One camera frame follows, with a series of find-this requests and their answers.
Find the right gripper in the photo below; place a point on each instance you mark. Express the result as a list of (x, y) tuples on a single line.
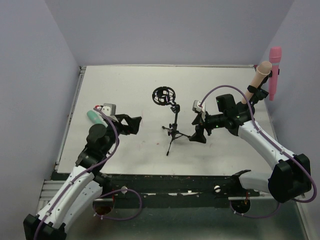
[(202, 126)]

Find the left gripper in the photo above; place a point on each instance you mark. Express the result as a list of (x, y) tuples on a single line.
[(121, 124)]

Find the mint green toy microphone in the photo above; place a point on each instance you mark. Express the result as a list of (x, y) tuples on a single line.
[(95, 118)]

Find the black tripod shock-mount stand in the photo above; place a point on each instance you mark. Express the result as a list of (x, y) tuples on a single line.
[(166, 96)]

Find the beige toy microphone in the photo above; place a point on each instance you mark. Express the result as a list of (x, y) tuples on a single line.
[(261, 71)]

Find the pink toy microphone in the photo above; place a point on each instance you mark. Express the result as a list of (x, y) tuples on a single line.
[(275, 56)]

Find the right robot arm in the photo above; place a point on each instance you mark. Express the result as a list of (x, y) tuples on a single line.
[(289, 178)]

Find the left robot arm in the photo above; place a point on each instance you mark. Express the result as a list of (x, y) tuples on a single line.
[(84, 184)]

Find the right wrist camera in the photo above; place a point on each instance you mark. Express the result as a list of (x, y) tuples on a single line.
[(199, 108)]

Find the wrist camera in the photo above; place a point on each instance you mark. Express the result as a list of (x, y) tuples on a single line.
[(109, 110), (199, 108)]

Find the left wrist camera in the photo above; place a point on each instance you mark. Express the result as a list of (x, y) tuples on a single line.
[(109, 110)]

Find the black front mounting rail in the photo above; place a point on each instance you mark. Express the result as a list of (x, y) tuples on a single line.
[(170, 191)]

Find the aluminium side frame rail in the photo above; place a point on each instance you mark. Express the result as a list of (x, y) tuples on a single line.
[(82, 70)]

